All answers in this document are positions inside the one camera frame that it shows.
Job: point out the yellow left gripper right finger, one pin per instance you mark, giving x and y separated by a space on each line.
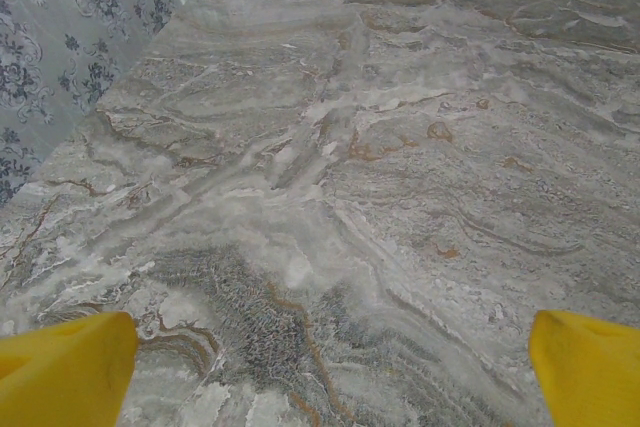
595 377

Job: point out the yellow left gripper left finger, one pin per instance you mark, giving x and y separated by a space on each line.
60 377

